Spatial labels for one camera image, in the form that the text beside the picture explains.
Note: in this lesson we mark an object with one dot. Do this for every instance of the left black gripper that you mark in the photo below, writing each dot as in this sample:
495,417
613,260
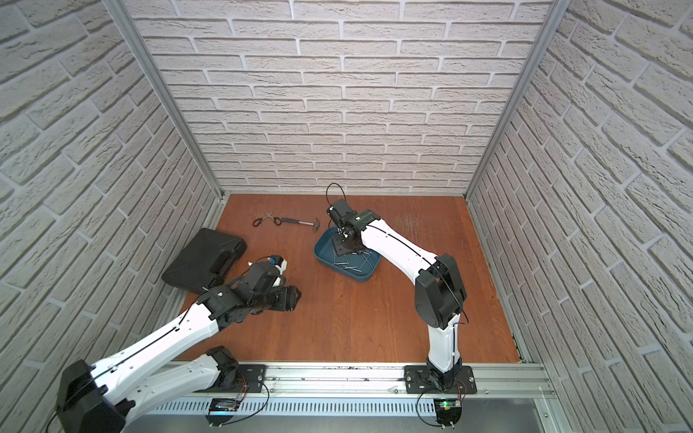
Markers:
284,298

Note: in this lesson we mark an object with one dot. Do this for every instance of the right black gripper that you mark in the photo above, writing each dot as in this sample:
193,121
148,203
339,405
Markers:
339,249

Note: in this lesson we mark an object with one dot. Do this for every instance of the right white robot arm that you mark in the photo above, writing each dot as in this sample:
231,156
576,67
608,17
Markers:
439,291

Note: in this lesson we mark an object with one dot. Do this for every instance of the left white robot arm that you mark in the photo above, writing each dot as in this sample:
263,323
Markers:
113,392

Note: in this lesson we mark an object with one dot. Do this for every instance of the teal plastic storage box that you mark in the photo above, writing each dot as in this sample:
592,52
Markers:
324,252

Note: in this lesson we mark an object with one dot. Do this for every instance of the black plastic tool case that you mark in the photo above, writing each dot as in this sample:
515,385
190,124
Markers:
205,261

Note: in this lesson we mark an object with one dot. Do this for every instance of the left controller board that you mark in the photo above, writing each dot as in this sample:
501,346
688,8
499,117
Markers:
221,411

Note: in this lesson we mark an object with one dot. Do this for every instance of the controller board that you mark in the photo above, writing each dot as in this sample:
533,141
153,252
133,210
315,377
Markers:
221,411
447,412

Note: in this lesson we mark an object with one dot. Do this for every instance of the right controller board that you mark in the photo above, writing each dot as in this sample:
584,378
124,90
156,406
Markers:
447,412

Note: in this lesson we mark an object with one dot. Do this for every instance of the small black-handled hammer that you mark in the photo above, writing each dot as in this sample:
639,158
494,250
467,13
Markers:
314,225

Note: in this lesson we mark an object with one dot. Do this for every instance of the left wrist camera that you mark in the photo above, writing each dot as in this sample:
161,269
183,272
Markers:
278,265

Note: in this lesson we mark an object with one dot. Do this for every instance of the black-handled scissors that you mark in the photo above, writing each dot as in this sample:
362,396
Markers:
267,216

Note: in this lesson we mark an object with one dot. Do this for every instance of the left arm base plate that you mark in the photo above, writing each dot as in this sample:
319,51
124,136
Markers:
234,379

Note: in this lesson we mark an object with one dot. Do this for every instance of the aluminium front rail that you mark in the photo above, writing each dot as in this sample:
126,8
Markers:
370,389

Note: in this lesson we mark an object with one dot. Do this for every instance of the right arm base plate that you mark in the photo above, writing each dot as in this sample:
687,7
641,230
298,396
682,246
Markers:
422,378

